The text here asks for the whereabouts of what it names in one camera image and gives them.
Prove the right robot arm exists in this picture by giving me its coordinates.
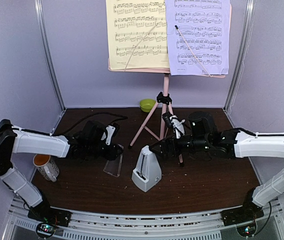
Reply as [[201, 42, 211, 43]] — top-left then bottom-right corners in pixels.
[[149, 111, 284, 221]]

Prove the yellow sheet music page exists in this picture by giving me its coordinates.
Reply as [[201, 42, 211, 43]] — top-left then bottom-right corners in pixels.
[[105, 0, 169, 71]]

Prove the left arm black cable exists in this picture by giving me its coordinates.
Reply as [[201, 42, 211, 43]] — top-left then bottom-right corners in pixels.
[[53, 112, 129, 137]]

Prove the clear metronome front cover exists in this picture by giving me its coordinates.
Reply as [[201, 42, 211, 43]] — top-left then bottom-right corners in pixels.
[[103, 154, 123, 178]]

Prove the right aluminium frame post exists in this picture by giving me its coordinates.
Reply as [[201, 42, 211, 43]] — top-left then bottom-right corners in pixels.
[[224, 0, 256, 115]]

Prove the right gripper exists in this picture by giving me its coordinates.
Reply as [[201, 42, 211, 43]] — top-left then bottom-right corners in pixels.
[[149, 132, 210, 160]]

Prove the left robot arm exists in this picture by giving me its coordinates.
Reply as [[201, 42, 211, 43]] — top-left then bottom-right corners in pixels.
[[0, 119, 123, 222]]

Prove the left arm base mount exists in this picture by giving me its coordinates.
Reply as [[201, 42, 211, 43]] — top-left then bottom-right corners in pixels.
[[25, 200, 72, 240]]

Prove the white metronome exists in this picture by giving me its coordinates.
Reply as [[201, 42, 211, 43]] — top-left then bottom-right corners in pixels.
[[131, 145, 162, 193]]

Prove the pink music stand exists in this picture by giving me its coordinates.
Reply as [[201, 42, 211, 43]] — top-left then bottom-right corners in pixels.
[[107, 0, 233, 168]]

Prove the white orange-lined mug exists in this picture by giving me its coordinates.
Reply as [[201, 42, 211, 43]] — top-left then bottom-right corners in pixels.
[[33, 154, 60, 183]]

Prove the left aluminium frame post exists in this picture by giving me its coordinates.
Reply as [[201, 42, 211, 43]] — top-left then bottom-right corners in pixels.
[[33, 0, 67, 116]]

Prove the aluminium frame post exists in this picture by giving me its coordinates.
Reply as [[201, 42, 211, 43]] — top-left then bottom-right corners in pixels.
[[33, 0, 67, 116], [224, 0, 256, 115]]

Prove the green plastic bowl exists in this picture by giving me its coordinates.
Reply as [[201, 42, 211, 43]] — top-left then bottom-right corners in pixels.
[[139, 98, 157, 113]]

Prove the front aluminium rail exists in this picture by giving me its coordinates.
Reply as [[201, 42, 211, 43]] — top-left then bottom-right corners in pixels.
[[1, 206, 284, 240]]

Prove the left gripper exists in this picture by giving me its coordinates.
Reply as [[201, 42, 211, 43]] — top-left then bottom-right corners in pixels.
[[86, 141, 122, 161]]

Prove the purple sheet music page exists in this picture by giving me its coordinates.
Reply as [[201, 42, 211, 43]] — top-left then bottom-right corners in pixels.
[[165, 0, 232, 77]]

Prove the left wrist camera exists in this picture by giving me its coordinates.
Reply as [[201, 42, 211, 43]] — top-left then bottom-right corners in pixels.
[[100, 123, 120, 146]]

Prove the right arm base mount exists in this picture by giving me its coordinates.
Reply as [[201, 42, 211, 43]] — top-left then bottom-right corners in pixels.
[[220, 199, 264, 238]]

